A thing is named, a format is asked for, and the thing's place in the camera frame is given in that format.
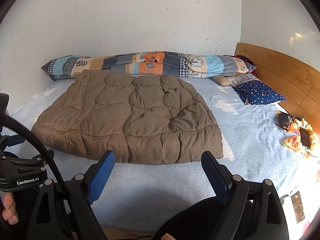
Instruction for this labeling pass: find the dark panel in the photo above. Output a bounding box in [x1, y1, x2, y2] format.
[0, 92, 10, 117]

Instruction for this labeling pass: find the yellow floral cloth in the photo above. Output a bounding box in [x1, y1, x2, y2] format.
[282, 117, 319, 158]

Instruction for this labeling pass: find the dark red cloth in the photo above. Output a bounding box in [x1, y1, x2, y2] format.
[235, 54, 254, 67]

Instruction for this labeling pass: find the navy star-print pillow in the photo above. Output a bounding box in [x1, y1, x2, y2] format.
[235, 80, 287, 105]

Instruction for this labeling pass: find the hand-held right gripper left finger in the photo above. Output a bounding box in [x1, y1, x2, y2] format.
[26, 150, 115, 240]

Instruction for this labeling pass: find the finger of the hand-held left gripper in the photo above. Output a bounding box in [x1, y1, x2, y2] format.
[25, 149, 54, 170]
[0, 134, 27, 148]

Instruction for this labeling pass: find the olive quilted hooded jacket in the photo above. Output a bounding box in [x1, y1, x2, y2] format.
[31, 69, 224, 165]

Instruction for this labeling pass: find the black cable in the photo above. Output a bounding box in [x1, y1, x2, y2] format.
[0, 112, 75, 215]

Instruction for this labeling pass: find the person's left hand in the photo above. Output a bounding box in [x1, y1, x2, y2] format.
[1, 192, 19, 225]

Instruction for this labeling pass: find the beige printed pillow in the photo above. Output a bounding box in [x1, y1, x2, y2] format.
[209, 73, 258, 87]

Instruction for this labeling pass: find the black phone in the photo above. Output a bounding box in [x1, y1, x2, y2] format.
[299, 127, 312, 148]

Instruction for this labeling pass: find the black case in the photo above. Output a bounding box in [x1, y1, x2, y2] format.
[278, 112, 290, 128]

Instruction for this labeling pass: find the light blue bed sheet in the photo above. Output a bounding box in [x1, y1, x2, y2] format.
[2, 76, 315, 230]

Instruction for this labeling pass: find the wooden headboard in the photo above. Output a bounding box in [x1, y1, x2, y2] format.
[235, 42, 320, 134]

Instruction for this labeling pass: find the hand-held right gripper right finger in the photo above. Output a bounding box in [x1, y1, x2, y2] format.
[201, 151, 290, 240]

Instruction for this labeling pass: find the person's black-trousered leg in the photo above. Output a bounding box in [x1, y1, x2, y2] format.
[151, 196, 253, 240]

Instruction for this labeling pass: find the rolled patchwork quilt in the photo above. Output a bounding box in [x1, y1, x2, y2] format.
[41, 51, 257, 81]

